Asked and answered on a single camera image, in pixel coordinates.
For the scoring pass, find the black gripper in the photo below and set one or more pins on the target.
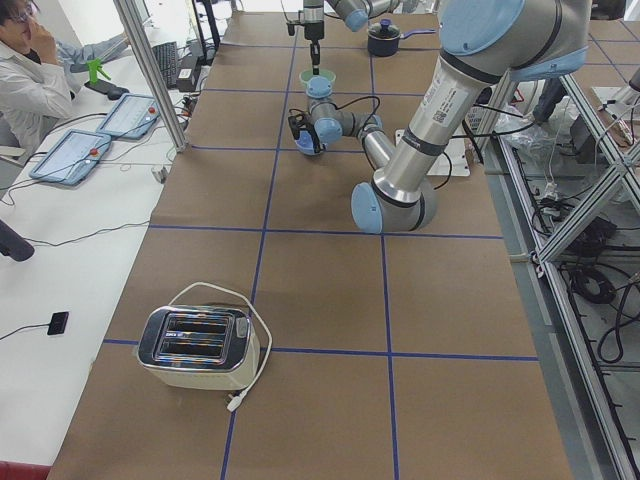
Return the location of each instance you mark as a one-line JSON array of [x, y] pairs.
[[313, 135], [313, 30]]

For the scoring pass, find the blue bowl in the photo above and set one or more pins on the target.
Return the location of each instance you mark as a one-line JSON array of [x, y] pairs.
[[305, 146]]

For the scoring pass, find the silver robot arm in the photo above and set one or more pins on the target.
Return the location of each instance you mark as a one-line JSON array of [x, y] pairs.
[[481, 41], [355, 14]]

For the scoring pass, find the dark blue saucepan with lid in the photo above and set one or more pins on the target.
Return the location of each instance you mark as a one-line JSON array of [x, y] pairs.
[[384, 37]]

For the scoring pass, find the black keyboard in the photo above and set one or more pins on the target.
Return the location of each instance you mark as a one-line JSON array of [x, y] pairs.
[[166, 56]]

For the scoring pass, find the far blue teach pendant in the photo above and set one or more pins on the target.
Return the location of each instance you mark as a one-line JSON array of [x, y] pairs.
[[131, 117]]

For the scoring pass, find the blue teach pendant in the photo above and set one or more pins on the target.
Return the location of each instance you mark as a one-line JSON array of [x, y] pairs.
[[72, 158], [131, 117]]

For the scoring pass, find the black smartphone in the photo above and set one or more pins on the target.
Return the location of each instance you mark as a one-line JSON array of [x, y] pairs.
[[100, 86]]

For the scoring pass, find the brown paper table cover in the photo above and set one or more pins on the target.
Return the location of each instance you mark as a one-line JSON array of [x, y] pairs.
[[395, 356]]

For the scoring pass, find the crumpled clear plastic bag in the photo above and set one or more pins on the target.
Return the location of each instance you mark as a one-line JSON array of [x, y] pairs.
[[543, 142]]

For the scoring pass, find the cream and chrome toaster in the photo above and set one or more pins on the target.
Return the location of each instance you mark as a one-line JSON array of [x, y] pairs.
[[200, 347]]

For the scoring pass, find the near blue teach pendant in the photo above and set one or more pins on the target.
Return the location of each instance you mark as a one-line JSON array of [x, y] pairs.
[[72, 158]]

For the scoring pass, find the person in white coat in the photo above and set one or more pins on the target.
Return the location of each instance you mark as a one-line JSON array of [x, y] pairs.
[[38, 84]]

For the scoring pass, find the small black square device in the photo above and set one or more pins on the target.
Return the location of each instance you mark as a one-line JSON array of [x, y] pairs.
[[58, 323]]

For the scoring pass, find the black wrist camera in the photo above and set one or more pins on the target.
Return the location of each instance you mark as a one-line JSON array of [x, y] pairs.
[[298, 123]]

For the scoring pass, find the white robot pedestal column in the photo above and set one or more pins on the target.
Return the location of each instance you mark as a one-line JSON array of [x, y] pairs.
[[452, 162]]

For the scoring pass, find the aluminium frame post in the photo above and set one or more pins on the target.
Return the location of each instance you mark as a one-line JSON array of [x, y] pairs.
[[135, 31]]

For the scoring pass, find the green handled tool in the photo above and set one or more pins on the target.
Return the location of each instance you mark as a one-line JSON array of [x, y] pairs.
[[95, 69]]

